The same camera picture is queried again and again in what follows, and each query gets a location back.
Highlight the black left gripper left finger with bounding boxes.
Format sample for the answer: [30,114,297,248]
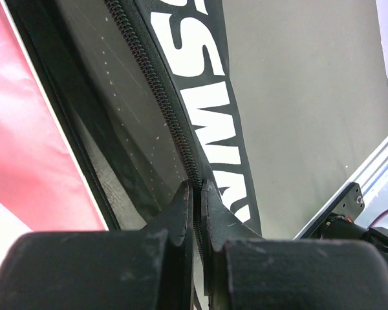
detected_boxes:
[0,182,193,309]

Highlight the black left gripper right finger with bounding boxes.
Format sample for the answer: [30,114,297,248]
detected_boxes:
[201,181,388,309]

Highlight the pink sport racket bag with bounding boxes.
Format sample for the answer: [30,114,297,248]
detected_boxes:
[5,1,261,309]

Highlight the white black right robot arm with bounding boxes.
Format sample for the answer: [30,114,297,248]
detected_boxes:
[320,214,388,254]

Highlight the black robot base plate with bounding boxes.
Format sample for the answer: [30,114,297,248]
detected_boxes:
[301,182,365,238]

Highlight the aluminium frame rail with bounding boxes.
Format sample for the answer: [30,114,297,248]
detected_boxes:
[295,136,388,239]

